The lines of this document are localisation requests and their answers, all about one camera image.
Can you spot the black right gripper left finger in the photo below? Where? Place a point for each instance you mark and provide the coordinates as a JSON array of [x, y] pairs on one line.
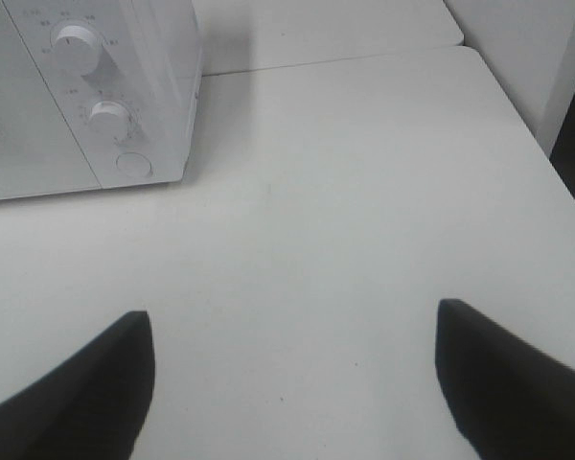
[[92, 406]]

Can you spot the white timer knob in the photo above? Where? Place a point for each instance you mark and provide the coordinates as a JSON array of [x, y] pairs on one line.
[[110, 119]]

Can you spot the upper white power knob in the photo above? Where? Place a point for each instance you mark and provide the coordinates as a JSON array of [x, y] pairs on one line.
[[77, 47]]

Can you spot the round white door button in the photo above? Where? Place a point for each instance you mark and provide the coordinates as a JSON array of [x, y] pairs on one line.
[[134, 165]]

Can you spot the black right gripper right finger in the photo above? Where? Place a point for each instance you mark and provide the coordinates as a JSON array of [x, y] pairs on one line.
[[507, 398]]

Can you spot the white microwave door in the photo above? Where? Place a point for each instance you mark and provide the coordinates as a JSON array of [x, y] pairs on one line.
[[38, 152]]

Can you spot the white microwave oven body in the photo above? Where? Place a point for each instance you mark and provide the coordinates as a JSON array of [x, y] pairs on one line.
[[151, 64]]

